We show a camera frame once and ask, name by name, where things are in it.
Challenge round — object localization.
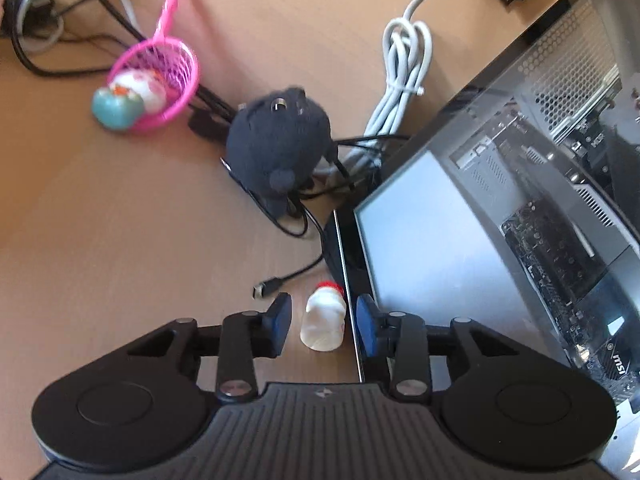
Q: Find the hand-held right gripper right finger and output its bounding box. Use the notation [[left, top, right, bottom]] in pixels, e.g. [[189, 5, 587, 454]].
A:
[[355, 294, 525, 402]]

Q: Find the white cable bundle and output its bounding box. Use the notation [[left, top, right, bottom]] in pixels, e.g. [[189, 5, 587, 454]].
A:
[[362, 0, 448, 181]]

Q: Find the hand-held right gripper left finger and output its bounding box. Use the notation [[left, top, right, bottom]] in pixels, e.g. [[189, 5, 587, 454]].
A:
[[125, 291, 293, 402]]

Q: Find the white teal cat figurine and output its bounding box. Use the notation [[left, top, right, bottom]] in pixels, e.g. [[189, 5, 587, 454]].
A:
[[91, 70, 168, 132]]

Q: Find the glass panel computer case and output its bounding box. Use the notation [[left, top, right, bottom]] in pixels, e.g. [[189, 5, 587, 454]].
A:
[[320, 0, 640, 480]]

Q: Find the black usb cable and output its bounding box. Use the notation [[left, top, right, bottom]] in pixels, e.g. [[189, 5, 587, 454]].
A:
[[252, 210, 326, 301]]

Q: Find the black plush toy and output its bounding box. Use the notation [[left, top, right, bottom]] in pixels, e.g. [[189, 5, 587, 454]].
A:
[[225, 85, 333, 218]]

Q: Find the pink toy net scoop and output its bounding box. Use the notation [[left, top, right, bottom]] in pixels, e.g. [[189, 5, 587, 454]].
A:
[[109, 0, 201, 135]]

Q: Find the small white bottle red cap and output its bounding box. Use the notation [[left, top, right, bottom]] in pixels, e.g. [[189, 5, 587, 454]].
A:
[[300, 281, 348, 352]]

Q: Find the wooden desktop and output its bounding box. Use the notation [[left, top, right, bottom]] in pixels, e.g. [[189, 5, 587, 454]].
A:
[[0, 0, 601, 461]]

